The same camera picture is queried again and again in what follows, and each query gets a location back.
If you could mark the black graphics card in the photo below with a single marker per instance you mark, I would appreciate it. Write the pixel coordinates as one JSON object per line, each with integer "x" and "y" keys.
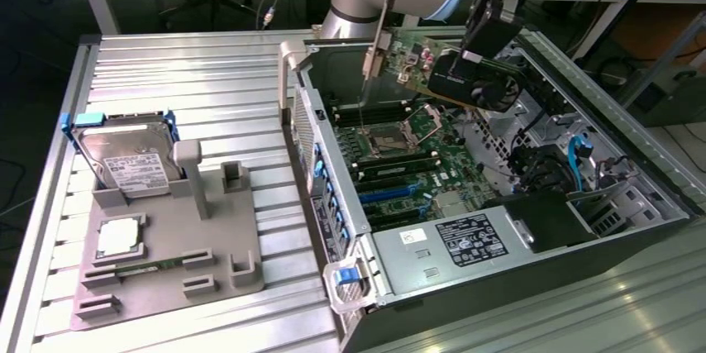
{"x": 458, "y": 76}

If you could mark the silver drive cage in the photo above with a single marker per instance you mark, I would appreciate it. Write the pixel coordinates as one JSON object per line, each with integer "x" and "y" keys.
{"x": 497, "y": 130}

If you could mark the metal socket cover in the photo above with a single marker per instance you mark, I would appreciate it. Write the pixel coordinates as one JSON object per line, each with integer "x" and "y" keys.
{"x": 425, "y": 123}

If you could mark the thin metal locking lever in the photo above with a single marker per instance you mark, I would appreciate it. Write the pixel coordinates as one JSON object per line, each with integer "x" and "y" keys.
{"x": 361, "y": 113}

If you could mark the CPU socket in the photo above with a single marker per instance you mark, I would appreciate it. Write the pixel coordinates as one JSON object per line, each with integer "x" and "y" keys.
{"x": 386, "y": 138}

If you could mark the green motherboard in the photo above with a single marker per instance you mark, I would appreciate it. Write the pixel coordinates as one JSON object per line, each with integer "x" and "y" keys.
{"x": 453, "y": 163}

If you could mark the dark grey box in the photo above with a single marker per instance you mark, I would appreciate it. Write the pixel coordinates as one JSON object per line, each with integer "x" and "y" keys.
{"x": 673, "y": 101}

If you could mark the RAM stick with black label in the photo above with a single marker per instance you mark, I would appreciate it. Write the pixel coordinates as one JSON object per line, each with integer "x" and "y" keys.
{"x": 394, "y": 167}

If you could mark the black case latch knob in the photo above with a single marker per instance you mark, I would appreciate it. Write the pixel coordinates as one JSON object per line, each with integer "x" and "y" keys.
{"x": 321, "y": 115}

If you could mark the long black expansion slot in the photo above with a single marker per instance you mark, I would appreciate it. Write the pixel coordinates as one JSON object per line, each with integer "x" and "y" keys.
{"x": 391, "y": 181}
{"x": 394, "y": 216}

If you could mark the silver chipset heatsink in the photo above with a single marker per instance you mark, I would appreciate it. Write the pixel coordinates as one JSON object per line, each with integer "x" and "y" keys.
{"x": 453, "y": 204}

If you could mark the blue card retention clip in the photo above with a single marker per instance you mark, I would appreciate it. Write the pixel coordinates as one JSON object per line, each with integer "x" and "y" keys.
{"x": 318, "y": 151}
{"x": 335, "y": 203}
{"x": 345, "y": 232}
{"x": 341, "y": 218}
{"x": 318, "y": 171}
{"x": 331, "y": 188}

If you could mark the blue expansion slot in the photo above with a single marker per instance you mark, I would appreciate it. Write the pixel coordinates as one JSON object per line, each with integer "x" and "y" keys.
{"x": 389, "y": 194}

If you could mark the metal disk bay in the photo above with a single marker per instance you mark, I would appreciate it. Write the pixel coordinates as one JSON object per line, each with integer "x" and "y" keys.
{"x": 650, "y": 204}

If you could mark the grey power supply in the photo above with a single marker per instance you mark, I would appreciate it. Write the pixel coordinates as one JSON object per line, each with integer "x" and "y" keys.
{"x": 414, "y": 262}

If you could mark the open black PC case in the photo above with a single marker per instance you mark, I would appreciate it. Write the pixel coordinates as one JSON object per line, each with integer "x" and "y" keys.
{"x": 552, "y": 287}

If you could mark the hard disk in blue caddy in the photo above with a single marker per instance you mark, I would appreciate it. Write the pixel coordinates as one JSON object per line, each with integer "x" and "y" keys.
{"x": 133, "y": 163}

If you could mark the green RAM stick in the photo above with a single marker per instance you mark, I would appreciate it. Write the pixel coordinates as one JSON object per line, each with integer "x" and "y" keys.
{"x": 151, "y": 267}

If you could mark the silver CPU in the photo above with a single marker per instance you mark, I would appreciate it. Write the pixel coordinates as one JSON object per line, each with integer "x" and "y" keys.
{"x": 119, "y": 237}

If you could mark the grey plastic parts rack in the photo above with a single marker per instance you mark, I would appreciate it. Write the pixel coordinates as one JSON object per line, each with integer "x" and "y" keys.
{"x": 166, "y": 299}

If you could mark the black plastic air duct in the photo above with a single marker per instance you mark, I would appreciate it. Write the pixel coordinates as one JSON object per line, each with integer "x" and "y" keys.
{"x": 541, "y": 216}

